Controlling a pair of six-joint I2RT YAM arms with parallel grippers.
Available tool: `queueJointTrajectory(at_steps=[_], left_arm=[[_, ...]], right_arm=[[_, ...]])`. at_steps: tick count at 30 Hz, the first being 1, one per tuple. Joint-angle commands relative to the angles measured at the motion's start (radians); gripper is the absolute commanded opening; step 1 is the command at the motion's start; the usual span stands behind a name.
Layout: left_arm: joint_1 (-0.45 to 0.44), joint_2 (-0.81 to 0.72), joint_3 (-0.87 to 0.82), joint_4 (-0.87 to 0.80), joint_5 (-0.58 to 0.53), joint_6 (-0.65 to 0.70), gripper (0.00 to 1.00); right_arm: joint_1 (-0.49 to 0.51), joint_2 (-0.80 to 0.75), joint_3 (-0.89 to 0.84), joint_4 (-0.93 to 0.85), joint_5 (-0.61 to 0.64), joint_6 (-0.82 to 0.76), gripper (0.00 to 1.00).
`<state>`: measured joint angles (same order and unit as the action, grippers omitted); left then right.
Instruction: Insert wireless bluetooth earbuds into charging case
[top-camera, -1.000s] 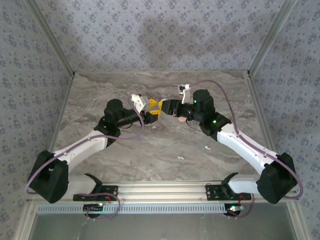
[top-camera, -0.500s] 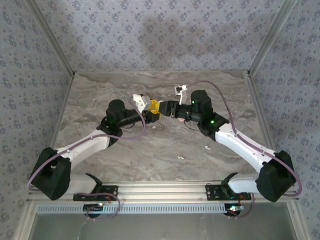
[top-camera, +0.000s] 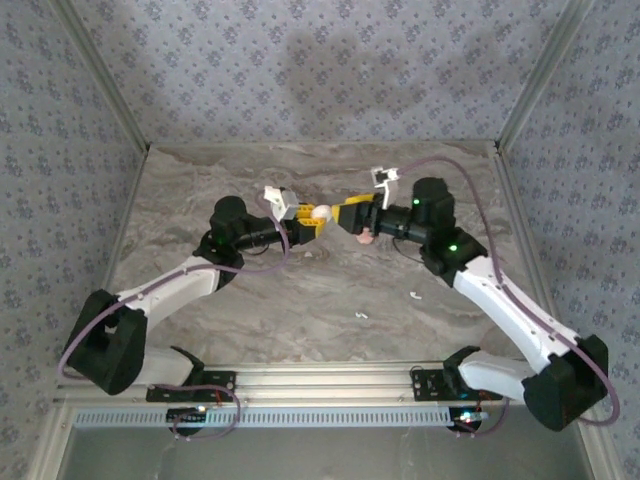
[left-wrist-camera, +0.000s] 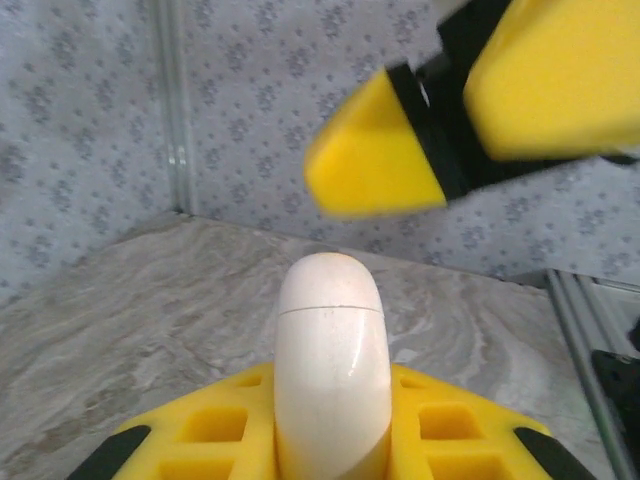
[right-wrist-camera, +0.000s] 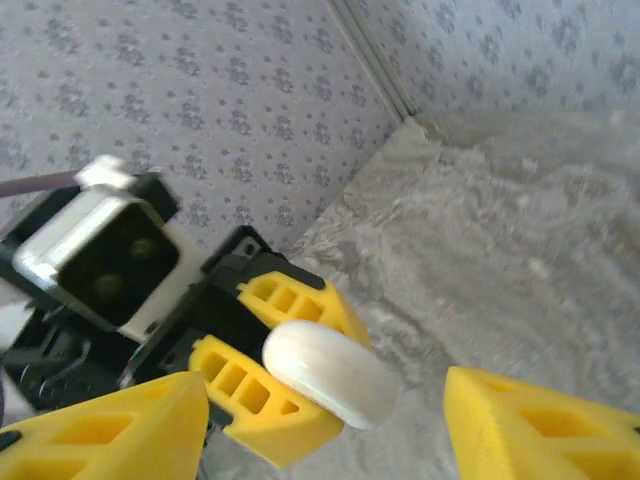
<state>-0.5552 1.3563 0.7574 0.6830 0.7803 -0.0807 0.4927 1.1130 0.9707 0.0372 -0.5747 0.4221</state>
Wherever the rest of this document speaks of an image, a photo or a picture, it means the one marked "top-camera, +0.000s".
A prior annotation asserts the black controller board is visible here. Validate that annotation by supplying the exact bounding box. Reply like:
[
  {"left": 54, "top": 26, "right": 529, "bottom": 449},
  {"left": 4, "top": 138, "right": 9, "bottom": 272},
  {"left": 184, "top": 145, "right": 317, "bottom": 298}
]
[
  {"left": 447, "top": 407, "right": 489, "bottom": 434},
  {"left": 167, "top": 407, "right": 209, "bottom": 436}
]

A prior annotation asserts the grey metal panel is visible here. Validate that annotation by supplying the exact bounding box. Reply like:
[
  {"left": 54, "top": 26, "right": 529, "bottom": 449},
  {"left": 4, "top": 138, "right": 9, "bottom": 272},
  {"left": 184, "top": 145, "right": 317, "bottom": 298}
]
[{"left": 59, "top": 427, "right": 596, "bottom": 480}]

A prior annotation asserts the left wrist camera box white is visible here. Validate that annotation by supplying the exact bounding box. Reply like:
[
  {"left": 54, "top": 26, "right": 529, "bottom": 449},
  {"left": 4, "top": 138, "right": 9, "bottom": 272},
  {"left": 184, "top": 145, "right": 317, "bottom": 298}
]
[{"left": 262, "top": 185, "right": 301, "bottom": 222}]

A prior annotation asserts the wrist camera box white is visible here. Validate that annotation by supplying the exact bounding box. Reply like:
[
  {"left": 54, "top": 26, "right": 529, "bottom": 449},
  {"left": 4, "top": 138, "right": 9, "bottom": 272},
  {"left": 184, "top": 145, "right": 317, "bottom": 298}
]
[
  {"left": 262, "top": 185, "right": 301, "bottom": 222},
  {"left": 369, "top": 167, "right": 401, "bottom": 209}
]

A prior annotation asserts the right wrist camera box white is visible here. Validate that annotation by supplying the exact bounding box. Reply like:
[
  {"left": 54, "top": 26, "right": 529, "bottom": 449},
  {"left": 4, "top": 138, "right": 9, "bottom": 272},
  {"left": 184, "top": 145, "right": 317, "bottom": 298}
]
[{"left": 369, "top": 167, "right": 401, "bottom": 209}]

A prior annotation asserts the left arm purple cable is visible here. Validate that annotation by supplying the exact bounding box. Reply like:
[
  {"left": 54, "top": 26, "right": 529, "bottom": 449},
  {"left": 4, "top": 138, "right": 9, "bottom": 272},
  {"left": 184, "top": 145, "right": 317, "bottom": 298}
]
[{"left": 57, "top": 192, "right": 291, "bottom": 442}]

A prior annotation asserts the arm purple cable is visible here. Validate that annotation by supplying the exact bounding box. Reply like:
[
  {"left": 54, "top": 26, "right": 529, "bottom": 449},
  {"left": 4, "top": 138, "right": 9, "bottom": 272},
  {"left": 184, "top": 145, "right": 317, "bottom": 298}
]
[
  {"left": 394, "top": 155, "right": 624, "bottom": 442},
  {"left": 57, "top": 192, "right": 291, "bottom": 442}
]

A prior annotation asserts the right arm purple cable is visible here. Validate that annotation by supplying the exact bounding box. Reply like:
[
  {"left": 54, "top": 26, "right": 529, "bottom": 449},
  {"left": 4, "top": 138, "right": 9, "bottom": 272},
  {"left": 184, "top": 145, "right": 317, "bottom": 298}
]
[{"left": 394, "top": 155, "right": 624, "bottom": 442}]

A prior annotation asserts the aluminium side rail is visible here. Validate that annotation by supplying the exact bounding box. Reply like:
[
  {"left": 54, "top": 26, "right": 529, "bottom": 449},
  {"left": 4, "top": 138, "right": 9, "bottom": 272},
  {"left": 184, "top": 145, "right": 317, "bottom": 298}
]
[{"left": 492, "top": 147, "right": 574, "bottom": 366}]

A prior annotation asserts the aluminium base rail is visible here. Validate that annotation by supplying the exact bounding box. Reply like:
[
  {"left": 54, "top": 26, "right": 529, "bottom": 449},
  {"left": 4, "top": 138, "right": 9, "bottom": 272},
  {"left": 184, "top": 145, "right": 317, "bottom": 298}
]
[{"left": 54, "top": 363, "right": 599, "bottom": 404}]

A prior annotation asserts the aluminium corner post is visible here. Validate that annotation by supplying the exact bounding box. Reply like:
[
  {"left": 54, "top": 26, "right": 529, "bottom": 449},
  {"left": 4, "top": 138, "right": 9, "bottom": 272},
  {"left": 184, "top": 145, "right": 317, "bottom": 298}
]
[
  {"left": 49, "top": 0, "right": 152, "bottom": 152},
  {"left": 494, "top": 0, "right": 596, "bottom": 154}
]

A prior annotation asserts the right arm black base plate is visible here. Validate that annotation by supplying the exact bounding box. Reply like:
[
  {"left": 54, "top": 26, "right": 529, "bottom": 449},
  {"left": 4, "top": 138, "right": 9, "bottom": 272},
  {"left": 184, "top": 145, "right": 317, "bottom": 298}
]
[{"left": 410, "top": 367, "right": 504, "bottom": 403}]

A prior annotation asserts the grey slotted cable duct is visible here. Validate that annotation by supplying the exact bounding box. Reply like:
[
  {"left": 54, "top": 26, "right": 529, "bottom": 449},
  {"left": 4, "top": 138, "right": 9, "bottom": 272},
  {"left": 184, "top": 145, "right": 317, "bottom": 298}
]
[{"left": 72, "top": 405, "right": 461, "bottom": 430}]

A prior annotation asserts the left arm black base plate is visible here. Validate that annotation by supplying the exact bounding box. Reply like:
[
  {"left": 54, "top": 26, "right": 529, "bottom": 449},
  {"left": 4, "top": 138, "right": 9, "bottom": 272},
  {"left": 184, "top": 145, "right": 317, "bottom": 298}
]
[{"left": 145, "top": 370, "right": 237, "bottom": 402}]

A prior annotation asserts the aluminium frame leg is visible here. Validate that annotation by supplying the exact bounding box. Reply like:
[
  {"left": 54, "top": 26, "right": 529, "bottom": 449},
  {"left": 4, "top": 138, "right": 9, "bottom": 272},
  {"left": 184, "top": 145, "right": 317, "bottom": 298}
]
[
  {"left": 572, "top": 402, "right": 624, "bottom": 480},
  {"left": 29, "top": 402, "right": 76, "bottom": 480}
]

